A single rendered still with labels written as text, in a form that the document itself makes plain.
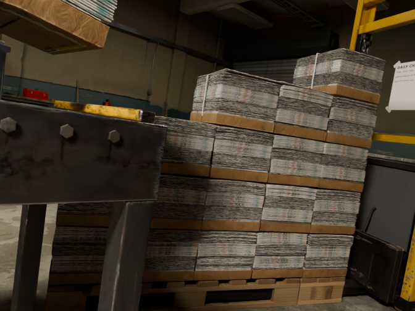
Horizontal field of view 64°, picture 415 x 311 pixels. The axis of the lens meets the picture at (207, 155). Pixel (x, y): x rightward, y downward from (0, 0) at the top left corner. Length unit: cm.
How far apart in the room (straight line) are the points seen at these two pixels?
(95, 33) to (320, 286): 163
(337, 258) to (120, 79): 751
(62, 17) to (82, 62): 772
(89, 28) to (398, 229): 202
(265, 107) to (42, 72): 691
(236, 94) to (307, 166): 51
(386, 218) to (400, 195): 17
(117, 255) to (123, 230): 4
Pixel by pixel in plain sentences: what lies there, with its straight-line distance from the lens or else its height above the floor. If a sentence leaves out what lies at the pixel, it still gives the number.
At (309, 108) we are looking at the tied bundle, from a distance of 165.
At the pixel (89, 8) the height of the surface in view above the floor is 99.
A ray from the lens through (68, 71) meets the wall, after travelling 826.
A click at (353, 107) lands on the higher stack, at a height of 102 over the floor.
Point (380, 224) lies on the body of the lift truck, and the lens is 238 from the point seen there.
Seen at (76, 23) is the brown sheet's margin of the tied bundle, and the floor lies 95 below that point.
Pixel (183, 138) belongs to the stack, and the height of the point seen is 75.
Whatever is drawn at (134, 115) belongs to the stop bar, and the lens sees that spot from 57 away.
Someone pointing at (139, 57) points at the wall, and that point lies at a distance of 904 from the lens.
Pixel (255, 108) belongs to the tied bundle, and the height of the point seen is 93.
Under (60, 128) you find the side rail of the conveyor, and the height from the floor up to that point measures 78.
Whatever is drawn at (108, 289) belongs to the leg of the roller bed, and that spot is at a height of 53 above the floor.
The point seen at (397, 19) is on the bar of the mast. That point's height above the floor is 162.
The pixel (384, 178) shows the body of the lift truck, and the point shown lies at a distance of 237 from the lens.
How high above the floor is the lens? 80
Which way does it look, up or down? 4 degrees down
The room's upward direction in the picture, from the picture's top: 9 degrees clockwise
